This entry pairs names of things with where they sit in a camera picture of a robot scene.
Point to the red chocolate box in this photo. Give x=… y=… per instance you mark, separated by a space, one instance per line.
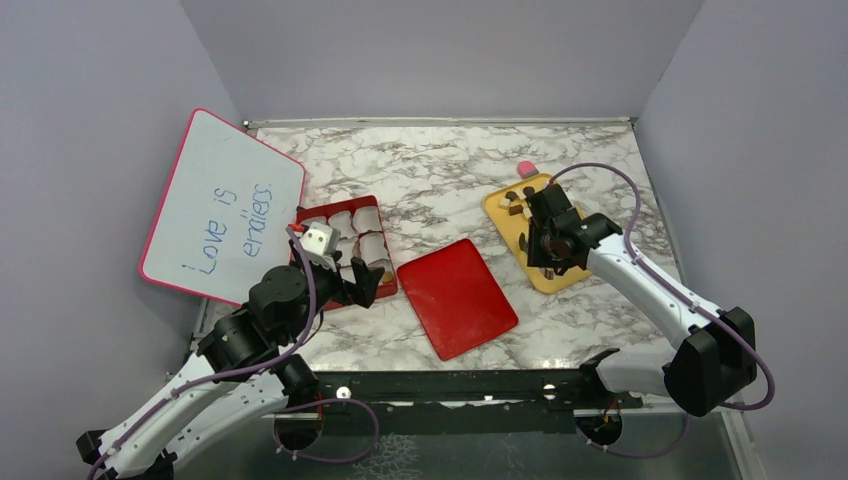
x=362 y=235

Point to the black metal base rail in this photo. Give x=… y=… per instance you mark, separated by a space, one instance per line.
x=452 y=403

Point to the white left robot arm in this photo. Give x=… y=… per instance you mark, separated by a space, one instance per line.
x=246 y=366

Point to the yellow plastic tray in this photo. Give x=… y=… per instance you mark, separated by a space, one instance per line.
x=511 y=228

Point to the pink eraser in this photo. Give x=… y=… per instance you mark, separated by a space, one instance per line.
x=526 y=169

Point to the pink framed whiteboard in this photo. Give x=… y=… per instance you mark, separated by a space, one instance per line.
x=221 y=223

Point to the red box lid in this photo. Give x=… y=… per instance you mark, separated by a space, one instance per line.
x=456 y=299

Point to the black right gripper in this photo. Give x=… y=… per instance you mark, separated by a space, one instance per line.
x=536 y=256

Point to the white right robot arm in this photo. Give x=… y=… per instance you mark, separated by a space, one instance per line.
x=711 y=358

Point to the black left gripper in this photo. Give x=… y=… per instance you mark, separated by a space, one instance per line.
x=367 y=279

